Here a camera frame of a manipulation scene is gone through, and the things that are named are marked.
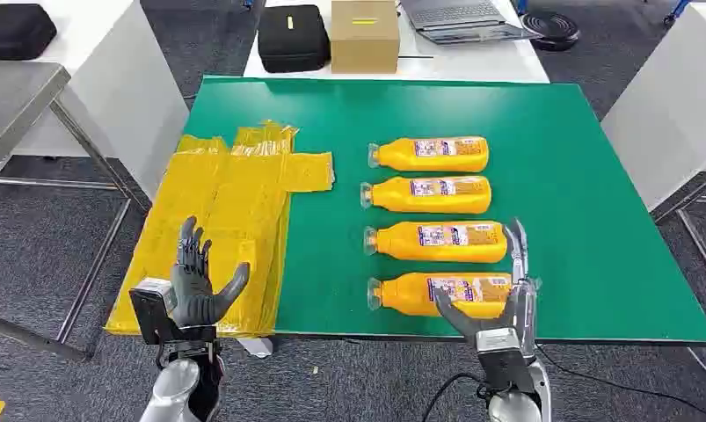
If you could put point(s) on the white table foot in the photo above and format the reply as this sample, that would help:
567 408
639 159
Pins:
259 347

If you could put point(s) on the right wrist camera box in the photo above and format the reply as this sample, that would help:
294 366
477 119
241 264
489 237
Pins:
501 355

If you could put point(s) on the bare white table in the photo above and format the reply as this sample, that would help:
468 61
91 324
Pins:
661 105

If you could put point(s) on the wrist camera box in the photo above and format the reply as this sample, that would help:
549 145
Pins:
501 355
151 309

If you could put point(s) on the black round disc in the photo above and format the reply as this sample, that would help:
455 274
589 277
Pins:
550 29

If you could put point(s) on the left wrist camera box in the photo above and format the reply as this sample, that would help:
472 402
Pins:
151 309

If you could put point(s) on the steel frame table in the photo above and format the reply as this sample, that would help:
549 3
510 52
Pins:
15 99

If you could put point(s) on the brown cardboard box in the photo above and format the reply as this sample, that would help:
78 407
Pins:
364 43

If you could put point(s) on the white table with boxes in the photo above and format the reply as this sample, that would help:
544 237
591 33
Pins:
475 64

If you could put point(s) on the thin black pen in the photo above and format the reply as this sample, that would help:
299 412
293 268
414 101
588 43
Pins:
416 57

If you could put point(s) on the black zip case, flat tag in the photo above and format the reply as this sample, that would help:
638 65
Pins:
12 32

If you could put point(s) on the orange drink bottle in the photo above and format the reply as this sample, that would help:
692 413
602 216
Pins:
405 297
399 244
399 198
399 157

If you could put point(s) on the green table mat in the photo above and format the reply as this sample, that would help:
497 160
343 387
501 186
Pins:
562 204

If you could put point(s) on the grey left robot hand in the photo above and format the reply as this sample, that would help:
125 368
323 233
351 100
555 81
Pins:
192 303

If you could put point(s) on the yellow plastic sheet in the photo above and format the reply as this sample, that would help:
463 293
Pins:
213 192

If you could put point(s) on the black zip case, upright tag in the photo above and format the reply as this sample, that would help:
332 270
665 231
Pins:
291 43

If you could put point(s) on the grey laptop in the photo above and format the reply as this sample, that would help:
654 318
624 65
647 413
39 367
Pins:
457 17

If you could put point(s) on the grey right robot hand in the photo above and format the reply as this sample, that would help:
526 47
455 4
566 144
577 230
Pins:
524 303

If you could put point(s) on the blue chair base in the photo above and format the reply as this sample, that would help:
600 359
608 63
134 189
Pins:
676 11

